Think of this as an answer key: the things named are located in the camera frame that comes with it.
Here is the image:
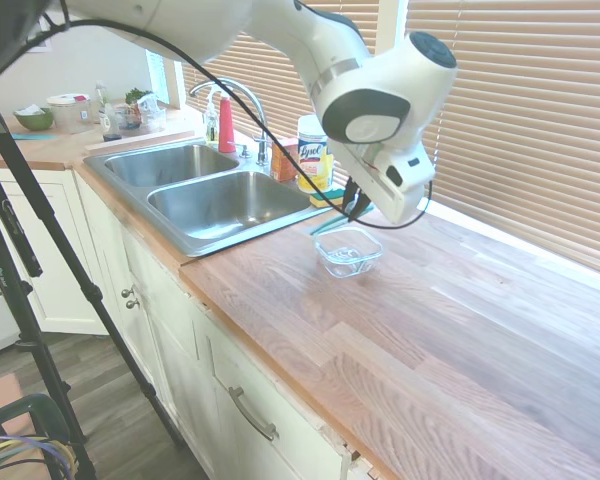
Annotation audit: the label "clear plastic tub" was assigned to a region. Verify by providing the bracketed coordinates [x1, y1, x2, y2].
[115, 101, 168, 136]

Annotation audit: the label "red plastic bottle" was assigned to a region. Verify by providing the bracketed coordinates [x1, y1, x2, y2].
[217, 95, 238, 154]

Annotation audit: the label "yellow and green sponge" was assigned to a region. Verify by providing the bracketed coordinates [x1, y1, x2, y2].
[308, 187, 349, 209]

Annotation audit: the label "yellow Lysol wipes canister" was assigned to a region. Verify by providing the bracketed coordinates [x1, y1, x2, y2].
[297, 114, 337, 196]

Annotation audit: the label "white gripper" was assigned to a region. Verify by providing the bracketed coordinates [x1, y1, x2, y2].
[329, 141, 437, 225]

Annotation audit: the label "stainless steel double sink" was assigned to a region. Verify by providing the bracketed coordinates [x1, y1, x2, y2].
[83, 138, 338, 259]

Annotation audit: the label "green bowl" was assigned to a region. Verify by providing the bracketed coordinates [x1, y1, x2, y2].
[13, 105, 56, 133]

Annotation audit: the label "green clamp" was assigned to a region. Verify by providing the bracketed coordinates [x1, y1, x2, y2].
[0, 393, 74, 454]

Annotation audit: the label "chrome kitchen faucet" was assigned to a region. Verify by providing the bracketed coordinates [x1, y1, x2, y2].
[188, 77, 272, 167]

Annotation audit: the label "brown wooden board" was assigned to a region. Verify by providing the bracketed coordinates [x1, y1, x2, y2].
[0, 373, 27, 442]

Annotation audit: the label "purple cable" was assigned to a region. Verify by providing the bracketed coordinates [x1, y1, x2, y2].
[0, 433, 80, 469]

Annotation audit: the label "clear soap pump bottle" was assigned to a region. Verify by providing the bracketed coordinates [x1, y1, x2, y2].
[203, 89, 221, 147]

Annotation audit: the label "clear glass food container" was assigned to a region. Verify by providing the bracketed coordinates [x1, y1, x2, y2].
[313, 226, 385, 280]

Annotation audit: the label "yellow cable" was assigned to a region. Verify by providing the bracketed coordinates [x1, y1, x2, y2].
[0, 437, 77, 466]

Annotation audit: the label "brushed metal drawer pull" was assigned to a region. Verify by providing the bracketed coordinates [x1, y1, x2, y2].
[228, 386, 280, 443]

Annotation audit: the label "black camera tripod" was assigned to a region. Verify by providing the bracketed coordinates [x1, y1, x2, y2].
[0, 92, 182, 480]

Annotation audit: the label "medium beige window blind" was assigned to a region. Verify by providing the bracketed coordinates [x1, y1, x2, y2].
[182, 19, 381, 152]

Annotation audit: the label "green leafy herbs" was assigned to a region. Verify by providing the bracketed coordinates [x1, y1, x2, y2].
[124, 87, 155, 106]

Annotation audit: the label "clear bottle with white label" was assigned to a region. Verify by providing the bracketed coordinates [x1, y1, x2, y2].
[95, 81, 119, 142]

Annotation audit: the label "white base cabinet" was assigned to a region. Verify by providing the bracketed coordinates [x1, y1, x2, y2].
[0, 167, 377, 480]

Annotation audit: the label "white lidded canister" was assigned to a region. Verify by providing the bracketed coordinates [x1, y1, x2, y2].
[46, 93, 94, 136]

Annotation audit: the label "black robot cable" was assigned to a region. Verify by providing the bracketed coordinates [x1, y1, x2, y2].
[9, 0, 434, 230]

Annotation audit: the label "orange cardboard box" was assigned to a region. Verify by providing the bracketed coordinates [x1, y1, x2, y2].
[269, 138, 302, 183]

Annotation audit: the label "wide beige window blind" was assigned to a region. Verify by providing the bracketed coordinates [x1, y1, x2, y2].
[404, 0, 600, 281]

